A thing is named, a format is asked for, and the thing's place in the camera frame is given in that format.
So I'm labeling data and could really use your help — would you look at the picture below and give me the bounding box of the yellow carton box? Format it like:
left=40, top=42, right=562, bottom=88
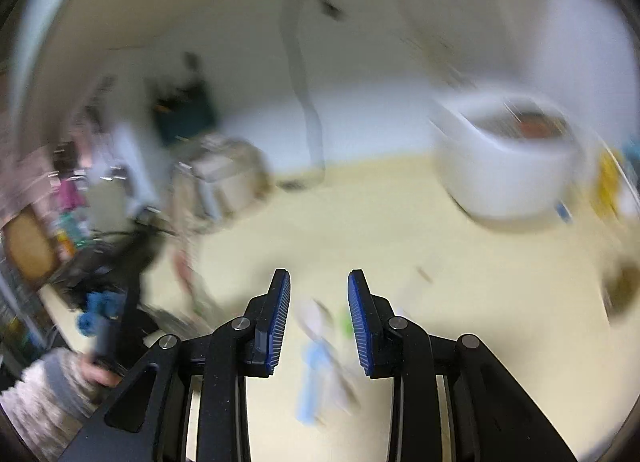
left=597, top=152, right=623, bottom=218

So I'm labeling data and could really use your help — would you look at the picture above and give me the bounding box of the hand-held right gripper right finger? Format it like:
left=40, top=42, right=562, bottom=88
left=347, top=269, right=576, bottom=462

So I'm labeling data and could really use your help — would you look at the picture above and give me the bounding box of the white electric kettle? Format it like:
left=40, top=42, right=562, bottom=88
left=190, top=137, right=273, bottom=218

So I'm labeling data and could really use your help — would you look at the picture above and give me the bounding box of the person's left hand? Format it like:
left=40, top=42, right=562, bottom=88
left=82, top=357, right=122, bottom=386

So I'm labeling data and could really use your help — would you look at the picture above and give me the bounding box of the light blue spoon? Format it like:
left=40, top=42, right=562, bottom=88
left=295, top=342, right=327, bottom=425

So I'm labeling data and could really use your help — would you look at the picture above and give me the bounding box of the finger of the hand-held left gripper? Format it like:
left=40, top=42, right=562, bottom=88
left=140, top=306, right=216, bottom=339

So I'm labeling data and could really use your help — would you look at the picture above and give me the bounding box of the black power cable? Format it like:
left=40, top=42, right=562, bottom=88
left=280, top=0, right=346, bottom=188

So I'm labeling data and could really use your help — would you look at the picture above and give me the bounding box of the teal wall utensil holder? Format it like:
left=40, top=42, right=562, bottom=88
left=150, top=82, right=218, bottom=143

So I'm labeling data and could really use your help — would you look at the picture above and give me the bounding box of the black electric griddle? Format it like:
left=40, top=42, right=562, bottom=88
left=65, top=227, right=171, bottom=303

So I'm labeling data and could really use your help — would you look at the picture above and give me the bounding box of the pink cloth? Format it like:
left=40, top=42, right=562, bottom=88
left=57, top=179, right=83, bottom=210

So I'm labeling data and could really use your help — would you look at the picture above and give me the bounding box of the blue cloth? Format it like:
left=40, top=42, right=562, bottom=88
left=77, top=292, right=123, bottom=335

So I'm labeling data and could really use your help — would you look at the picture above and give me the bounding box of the wooden cutting board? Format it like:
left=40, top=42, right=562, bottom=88
left=2, top=214, right=56, bottom=283

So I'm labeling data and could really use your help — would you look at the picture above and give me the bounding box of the white rice cooker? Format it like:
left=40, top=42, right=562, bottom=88
left=430, top=92, right=586, bottom=220

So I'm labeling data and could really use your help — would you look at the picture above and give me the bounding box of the person's left forearm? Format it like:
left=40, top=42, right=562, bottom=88
left=0, top=347, right=116, bottom=462

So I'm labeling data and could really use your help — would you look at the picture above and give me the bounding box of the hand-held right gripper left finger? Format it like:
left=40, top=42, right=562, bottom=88
left=60, top=268, right=292, bottom=462

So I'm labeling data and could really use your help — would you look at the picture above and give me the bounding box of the speckled white spoon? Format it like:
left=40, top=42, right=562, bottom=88
left=295, top=299, right=333, bottom=343

